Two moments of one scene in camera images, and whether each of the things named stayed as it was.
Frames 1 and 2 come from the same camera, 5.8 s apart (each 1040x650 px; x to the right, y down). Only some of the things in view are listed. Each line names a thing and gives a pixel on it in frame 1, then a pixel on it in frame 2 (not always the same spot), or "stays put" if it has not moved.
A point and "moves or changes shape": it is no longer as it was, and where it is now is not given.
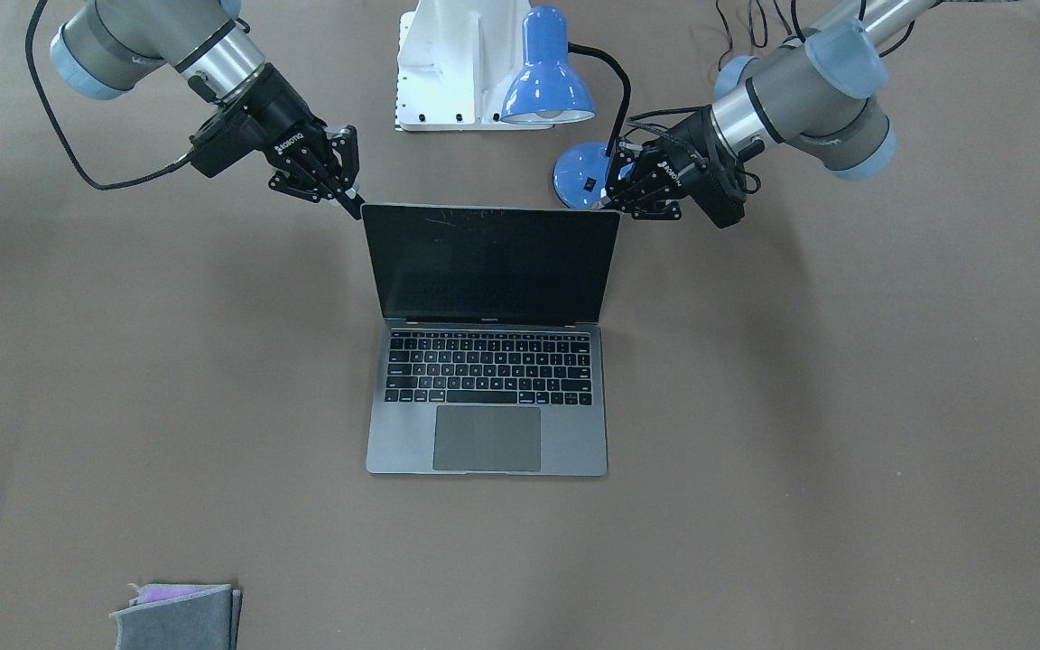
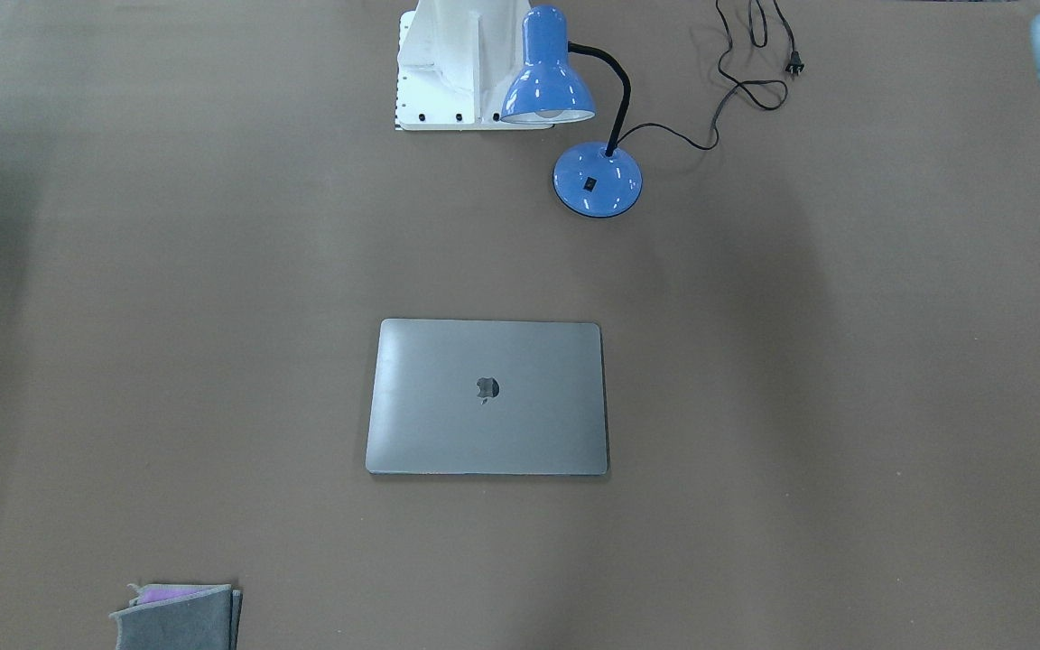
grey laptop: x=488 y=356 moves or changes shape
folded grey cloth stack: x=180 y=617 stays put
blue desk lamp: x=549 y=89 stays put
